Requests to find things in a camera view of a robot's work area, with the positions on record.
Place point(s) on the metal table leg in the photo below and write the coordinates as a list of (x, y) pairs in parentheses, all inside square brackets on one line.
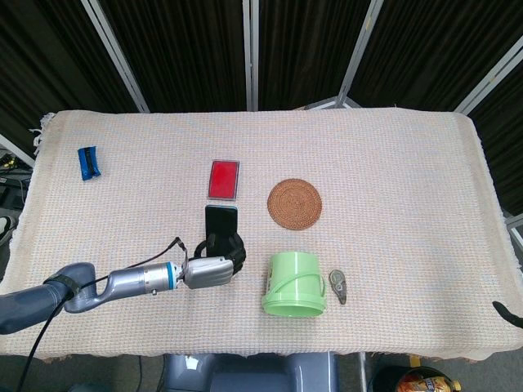
[(362, 373)]

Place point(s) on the black smartphone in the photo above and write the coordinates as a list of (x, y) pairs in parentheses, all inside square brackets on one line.
[(220, 220)]

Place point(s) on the round woven brown coaster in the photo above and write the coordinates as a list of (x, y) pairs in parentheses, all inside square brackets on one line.
[(294, 204)]

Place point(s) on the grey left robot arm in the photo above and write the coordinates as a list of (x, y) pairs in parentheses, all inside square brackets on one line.
[(122, 281)]

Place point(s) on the black bin with snack bags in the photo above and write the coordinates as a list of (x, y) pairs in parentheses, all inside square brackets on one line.
[(429, 381)]

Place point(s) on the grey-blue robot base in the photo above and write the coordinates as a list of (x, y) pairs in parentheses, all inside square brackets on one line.
[(253, 373)]

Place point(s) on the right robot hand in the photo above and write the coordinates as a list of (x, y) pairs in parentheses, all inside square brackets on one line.
[(510, 314)]

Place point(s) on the white screen frame post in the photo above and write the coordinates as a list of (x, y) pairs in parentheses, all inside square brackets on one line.
[(359, 53), (116, 57), (490, 77), (251, 53)]

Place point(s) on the beige woven tablecloth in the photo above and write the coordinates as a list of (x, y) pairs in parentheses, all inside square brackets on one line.
[(367, 163)]

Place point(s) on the green plastic bucket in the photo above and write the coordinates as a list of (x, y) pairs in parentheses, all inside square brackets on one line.
[(292, 269)]

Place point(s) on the red pad in clear case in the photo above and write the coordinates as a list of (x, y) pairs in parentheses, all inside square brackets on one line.
[(223, 179)]

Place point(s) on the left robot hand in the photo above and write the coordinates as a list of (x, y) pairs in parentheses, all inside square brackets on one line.
[(208, 273)]

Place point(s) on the black fabric screen panel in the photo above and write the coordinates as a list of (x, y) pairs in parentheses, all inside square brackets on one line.
[(306, 45), (504, 143), (433, 49), (41, 61), (180, 49)]

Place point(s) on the grey correction tape dispenser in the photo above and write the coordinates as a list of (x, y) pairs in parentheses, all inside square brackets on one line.
[(339, 286)]

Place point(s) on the blue and black eraser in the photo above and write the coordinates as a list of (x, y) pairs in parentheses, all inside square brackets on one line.
[(90, 163)]

